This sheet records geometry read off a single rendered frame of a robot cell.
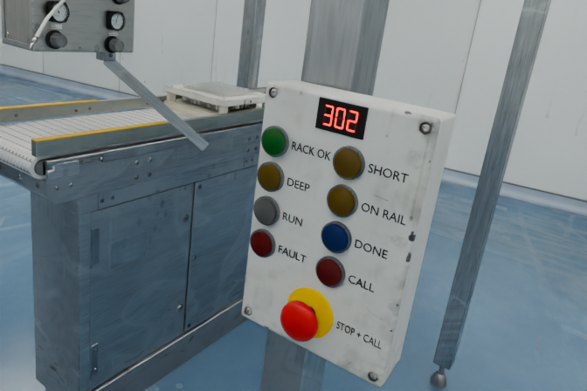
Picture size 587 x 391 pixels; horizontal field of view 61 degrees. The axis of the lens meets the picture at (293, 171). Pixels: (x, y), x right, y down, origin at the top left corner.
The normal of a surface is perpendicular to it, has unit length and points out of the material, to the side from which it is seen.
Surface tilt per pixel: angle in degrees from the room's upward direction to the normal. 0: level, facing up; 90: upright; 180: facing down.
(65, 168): 90
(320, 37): 90
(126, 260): 90
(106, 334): 90
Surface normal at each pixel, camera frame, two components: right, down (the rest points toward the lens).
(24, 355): 0.13, -0.94
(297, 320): -0.51, 0.12
